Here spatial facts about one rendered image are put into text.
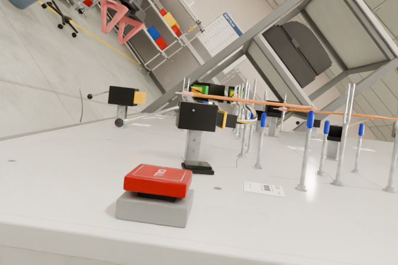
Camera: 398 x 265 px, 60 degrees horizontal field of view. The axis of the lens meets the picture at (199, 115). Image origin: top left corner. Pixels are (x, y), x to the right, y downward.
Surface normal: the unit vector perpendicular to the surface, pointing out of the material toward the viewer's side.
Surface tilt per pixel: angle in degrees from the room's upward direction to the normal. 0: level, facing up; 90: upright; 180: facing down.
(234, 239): 47
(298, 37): 90
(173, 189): 90
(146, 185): 90
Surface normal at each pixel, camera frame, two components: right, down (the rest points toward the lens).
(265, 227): 0.11, -0.99
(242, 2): -0.16, -0.07
